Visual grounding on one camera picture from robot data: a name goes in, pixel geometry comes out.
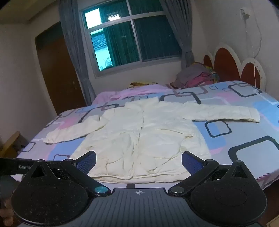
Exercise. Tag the wooden chair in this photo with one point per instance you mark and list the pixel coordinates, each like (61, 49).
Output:
(11, 144)

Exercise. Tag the brown wooden door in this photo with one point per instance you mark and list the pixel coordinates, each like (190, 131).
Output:
(58, 72)

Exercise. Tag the pink blanket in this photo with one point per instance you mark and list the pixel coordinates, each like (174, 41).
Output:
(130, 91)

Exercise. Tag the stack of folded clothes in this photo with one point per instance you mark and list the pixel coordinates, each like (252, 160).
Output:
(194, 77)

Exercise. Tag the grey curtain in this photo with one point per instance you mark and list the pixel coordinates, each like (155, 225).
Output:
(76, 54)
(183, 32)

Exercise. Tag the red and white headboard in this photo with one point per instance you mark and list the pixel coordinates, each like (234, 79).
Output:
(226, 63)

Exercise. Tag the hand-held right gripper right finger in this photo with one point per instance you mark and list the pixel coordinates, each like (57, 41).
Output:
(190, 163)

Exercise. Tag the yellow printed pillow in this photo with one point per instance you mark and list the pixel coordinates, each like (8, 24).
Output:
(141, 84)

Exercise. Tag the sliding glass window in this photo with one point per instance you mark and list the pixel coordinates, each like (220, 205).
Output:
(135, 39)

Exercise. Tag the white wall charger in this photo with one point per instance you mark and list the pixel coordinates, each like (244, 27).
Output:
(244, 13)

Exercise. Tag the white padded jacket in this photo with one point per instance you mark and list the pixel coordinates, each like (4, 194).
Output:
(141, 131)

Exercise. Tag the bed with patterned sheet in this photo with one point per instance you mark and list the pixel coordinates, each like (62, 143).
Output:
(239, 135)

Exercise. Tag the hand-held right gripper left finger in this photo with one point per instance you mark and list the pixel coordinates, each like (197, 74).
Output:
(90, 162)

